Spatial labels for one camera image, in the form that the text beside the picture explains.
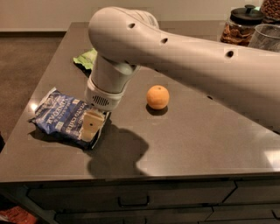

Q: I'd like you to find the green chip bag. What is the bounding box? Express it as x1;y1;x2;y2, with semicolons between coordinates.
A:
73;48;97;70

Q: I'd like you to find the dark lower drawer front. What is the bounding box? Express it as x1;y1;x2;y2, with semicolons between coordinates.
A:
55;207;213;224

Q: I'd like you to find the dark drawer front right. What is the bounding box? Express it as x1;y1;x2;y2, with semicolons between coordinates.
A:
224;180;280;204

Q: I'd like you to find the orange fruit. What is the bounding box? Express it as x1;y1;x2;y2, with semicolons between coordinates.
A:
146;85;170;110

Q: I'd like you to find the orange object on floor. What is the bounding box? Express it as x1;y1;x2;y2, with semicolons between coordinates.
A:
0;206;38;224

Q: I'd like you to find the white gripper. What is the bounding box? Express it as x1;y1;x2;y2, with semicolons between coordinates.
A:
80;55;140;142

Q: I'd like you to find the blue chip bag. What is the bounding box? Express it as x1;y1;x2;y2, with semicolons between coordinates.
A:
29;87;109;150

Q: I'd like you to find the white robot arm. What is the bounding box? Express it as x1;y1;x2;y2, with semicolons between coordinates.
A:
85;7;280;132

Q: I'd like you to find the clear glass bowl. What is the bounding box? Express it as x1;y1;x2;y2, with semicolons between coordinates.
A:
248;24;280;53

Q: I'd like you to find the black drawer handle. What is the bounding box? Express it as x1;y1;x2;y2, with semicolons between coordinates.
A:
117;195;151;208

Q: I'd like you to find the dark drawer front left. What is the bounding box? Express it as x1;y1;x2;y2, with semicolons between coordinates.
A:
28;181;235;211

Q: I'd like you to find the glass jar with black lid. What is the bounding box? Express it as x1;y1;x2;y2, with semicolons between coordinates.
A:
220;4;264;46

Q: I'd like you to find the dark drawer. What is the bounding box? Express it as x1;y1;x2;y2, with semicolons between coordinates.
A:
28;181;235;211
224;180;280;204
55;207;213;224

